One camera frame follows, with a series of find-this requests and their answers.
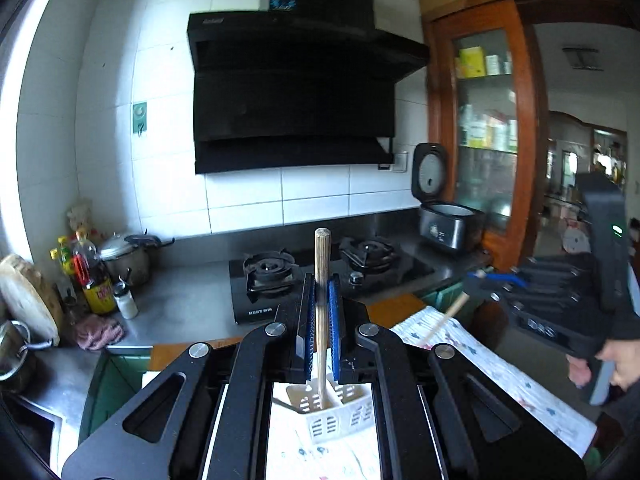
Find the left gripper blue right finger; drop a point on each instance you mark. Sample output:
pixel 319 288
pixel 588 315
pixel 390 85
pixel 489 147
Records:
pixel 334 298

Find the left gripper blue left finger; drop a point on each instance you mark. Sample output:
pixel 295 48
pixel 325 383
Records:
pixel 305 325

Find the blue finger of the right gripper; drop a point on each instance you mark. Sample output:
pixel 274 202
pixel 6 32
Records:
pixel 481 287
pixel 507 278

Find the wooden chopstick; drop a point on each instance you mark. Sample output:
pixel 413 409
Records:
pixel 322 250
pixel 455 307

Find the person's right hand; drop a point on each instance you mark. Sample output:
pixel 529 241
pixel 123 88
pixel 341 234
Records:
pixel 625 355

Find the white plastic utensil holder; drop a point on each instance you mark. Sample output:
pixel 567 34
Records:
pixel 348 410

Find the white cartoon print cloth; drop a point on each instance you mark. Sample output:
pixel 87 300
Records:
pixel 437 416

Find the wooden glass door cabinet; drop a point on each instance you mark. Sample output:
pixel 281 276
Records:
pixel 488 107

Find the white seasoning shaker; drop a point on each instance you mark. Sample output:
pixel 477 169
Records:
pixel 125 301

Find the green cabinet drawers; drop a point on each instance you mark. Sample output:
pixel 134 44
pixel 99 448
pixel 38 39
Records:
pixel 116 379

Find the steel pressure cooker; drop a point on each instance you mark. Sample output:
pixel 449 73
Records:
pixel 127 256

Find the pink dish cloth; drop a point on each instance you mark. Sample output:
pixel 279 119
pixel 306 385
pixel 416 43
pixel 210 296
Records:
pixel 94 333

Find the black range hood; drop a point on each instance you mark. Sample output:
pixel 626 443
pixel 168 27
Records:
pixel 300 83

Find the dark soy sauce bottle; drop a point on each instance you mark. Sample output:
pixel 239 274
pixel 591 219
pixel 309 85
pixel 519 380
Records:
pixel 92 275

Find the yellow cap oil bottle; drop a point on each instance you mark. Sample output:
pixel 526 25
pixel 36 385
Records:
pixel 63 255

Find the round wooden cutting board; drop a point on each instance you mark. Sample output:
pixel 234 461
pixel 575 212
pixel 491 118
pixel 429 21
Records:
pixel 30 298

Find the green wall hook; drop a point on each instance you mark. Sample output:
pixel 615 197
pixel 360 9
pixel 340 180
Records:
pixel 139 118

